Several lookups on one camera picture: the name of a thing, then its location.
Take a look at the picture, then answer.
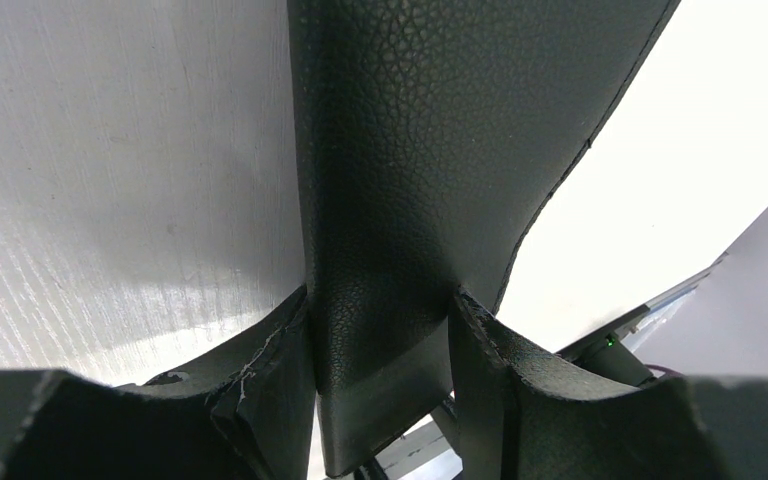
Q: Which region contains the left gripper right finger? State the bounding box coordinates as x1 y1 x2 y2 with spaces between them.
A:
449 291 768 479

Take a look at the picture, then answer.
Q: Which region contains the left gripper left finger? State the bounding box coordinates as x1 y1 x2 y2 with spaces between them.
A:
0 289 315 479

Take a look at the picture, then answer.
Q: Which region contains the black zip tool case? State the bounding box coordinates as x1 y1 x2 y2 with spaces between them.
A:
287 1 677 477

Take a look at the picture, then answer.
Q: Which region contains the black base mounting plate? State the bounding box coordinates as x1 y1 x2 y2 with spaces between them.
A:
319 272 729 479

